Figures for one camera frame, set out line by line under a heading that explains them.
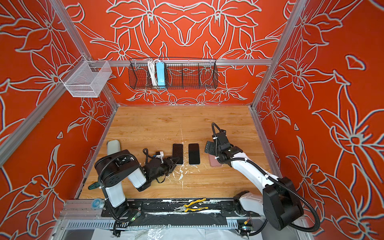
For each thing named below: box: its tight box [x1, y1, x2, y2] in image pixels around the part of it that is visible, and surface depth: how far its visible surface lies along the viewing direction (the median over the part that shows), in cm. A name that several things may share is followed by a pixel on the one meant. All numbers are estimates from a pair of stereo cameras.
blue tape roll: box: [91, 198, 105, 210], surface depth 76 cm
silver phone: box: [172, 143, 183, 165], surface depth 95 cm
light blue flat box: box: [156, 62, 166, 87], surface depth 91 cm
